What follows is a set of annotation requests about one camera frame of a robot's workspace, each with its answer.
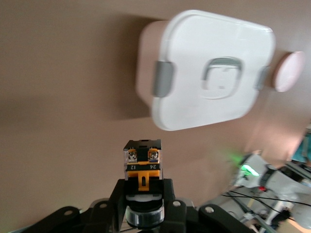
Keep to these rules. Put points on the pale pink round plate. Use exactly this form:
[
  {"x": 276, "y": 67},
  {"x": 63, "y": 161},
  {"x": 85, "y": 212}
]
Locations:
[{"x": 289, "y": 72}]

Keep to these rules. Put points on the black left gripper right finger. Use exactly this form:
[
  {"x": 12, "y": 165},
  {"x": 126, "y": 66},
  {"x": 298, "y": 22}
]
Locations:
[{"x": 168, "y": 194}]

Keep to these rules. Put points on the orange and black push-button switch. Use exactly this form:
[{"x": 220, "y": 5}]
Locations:
[{"x": 143, "y": 174}]

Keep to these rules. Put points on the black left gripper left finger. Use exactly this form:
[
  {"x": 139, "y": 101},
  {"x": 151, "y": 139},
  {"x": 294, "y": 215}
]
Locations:
[{"x": 116, "y": 199}]

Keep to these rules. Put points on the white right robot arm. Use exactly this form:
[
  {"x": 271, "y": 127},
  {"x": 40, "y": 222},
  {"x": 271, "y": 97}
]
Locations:
[{"x": 279, "y": 184}]

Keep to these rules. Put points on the white lunch box grey clasps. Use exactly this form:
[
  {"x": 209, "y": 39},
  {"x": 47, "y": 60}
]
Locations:
[{"x": 199, "y": 111}]

